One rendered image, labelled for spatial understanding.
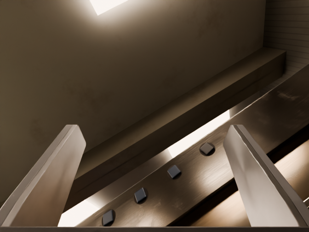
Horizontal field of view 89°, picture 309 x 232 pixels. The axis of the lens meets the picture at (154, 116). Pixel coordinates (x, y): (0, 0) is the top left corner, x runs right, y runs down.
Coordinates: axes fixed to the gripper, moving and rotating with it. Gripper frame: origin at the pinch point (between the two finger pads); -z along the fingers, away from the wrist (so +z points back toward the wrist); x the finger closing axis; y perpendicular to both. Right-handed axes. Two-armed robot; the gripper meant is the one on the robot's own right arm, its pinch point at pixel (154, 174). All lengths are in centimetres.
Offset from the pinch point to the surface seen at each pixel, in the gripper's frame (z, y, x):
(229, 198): -19, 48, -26
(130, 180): -131, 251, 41
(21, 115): -115, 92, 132
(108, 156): -107, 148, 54
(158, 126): -134, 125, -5
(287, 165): -25, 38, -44
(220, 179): -24, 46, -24
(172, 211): -17, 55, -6
